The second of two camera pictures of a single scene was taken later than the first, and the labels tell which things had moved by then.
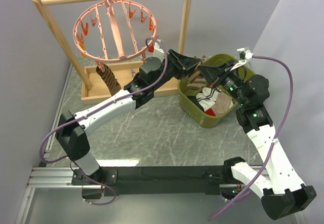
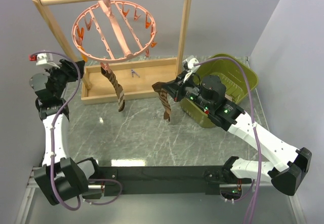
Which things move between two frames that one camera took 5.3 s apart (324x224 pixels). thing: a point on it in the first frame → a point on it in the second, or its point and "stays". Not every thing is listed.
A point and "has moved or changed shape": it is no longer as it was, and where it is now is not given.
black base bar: [153, 181] stays
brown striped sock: [196, 81] has moved or changed shape
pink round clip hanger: [112, 30] stays
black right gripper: [215, 74] → [176, 89]
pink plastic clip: [101, 66] → [106, 67]
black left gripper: [184, 63] → [69, 69]
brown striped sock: [110, 79] stays
